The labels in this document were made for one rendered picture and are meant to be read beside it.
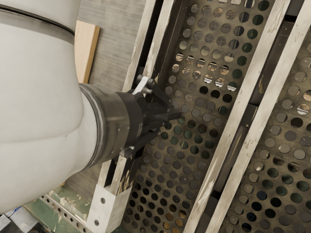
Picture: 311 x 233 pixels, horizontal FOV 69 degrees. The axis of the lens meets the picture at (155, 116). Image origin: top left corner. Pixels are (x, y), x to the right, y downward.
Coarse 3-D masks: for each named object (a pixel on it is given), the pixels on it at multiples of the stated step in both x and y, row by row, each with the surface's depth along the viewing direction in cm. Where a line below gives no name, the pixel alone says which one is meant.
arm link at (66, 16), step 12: (0, 0) 11; (12, 0) 11; (24, 0) 12; (36, 0) 12; (48, 0) 13; (60, 0) 14; (72, 0) 15; (24, 12) 12; (36, 12) 12; (48, 12) 13; (60, 12) 14; (72, 12) 15; (60, 24) 14; (72, 24) 15
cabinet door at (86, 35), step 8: (80, 24) 60; (88, 24) 59; (80, 32) 61; (88, 32) 59; (96, 32) 59; (80, 40) 61; (88, 40) 59; (96, 40) 60; (80, 48) 61; (88, 48) 60; (80, 56) 61; (88, 56) 60; (80, 64) 62; (88, 64) 61; (80, 72) 62; (88, 72) 62; (80, 80) 62
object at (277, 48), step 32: (288, 0) 34; (288, 32) 37; (256, 64) 37; (288, 64) 35; (256, 96) 40; (224, 128) 40; (256, 128) 38; (224, 160) 41; (224, 192) 41; (192, 224) 44
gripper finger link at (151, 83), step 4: (140, 76) 32; (140, 80) 32; (148, 80) 31; (152, 80) 31; (148, 84) 31; (152, 84) 32; (148, 88) 32; (152, 88) 32; (156, 88) 33; (152, 92) 33; (156, 92) 34; (160, 92) 35; (164, 92) 36; (152, 96) 38; (156, 96) 35; (160, 96) 35; (164, 96) 37; (168, 96) 38; (164, 100) 38; (168, 100) 39
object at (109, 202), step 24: (168, 0) 43; (144, 24) 46; (168, 24) 44; (144, 48) 47; (168, 48) 48; (144, 72) 46; (144, 96) 47; (120, 168) 51; (96, 192) 55; (120, 192) 54; (96, 216) 56; (120, 216) 60
